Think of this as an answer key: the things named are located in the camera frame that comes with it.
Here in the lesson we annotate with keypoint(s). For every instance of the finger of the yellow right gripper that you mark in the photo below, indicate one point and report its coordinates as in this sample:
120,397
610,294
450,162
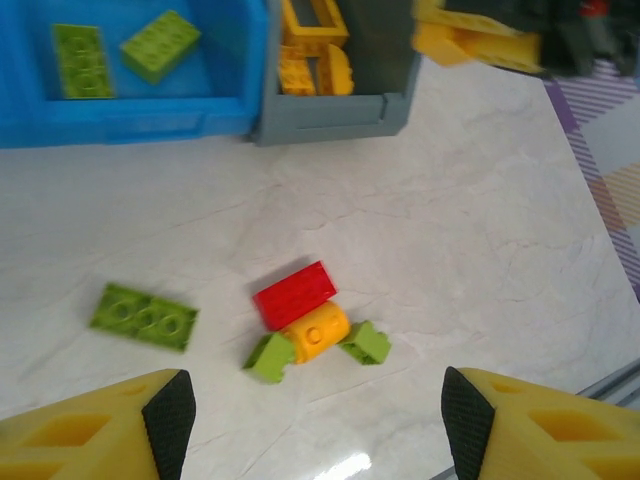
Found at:
450,12
475,50

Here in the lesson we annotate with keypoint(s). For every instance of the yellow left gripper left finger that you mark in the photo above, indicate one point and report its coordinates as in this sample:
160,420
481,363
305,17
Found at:
75,440

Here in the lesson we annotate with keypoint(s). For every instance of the blue storage bin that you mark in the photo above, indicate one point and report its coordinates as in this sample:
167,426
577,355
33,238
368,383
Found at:
125,122

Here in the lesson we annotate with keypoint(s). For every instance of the red two-by-four brick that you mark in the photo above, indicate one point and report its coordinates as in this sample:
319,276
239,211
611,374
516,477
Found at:
295,295

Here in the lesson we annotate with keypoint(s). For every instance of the yellow studded brick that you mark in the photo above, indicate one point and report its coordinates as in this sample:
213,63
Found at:
297,72

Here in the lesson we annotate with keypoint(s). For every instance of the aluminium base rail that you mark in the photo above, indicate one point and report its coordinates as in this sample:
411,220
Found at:
620,390

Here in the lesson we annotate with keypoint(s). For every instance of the yellow frame brick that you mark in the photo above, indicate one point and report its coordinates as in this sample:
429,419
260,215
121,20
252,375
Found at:
315,37

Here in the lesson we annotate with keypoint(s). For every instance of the green small brick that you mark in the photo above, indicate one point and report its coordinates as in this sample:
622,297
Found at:
267,360

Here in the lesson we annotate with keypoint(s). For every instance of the green slope brick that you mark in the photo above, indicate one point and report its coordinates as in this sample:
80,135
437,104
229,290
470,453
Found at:
367,342

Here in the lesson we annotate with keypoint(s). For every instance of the yellow cylinder brick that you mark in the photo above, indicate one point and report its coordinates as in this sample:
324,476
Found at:
315,335

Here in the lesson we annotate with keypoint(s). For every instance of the green two-by-four brick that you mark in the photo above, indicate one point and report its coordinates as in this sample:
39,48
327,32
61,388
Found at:
82,60
160,45
145,317

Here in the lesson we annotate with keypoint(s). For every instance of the gray storage bin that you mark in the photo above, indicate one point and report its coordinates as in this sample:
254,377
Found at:
340,115

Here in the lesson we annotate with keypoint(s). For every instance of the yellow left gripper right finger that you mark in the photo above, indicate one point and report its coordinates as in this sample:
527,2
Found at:
550,440

